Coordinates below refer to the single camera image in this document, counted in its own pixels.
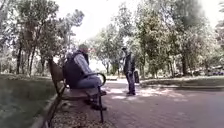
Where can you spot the person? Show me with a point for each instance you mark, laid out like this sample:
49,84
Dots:
78,71
129,71

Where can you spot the wooden park bench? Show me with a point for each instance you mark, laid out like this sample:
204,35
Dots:
74,93

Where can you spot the wood of trees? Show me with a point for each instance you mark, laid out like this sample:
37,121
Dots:
160,36

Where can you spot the grey paved park path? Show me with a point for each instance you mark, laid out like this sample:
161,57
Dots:
160,110

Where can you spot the stone kerb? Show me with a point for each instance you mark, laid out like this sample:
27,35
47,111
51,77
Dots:
186,87
46,113

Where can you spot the grass lawn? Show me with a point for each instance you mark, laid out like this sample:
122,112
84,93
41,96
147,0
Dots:
190,81
20,100

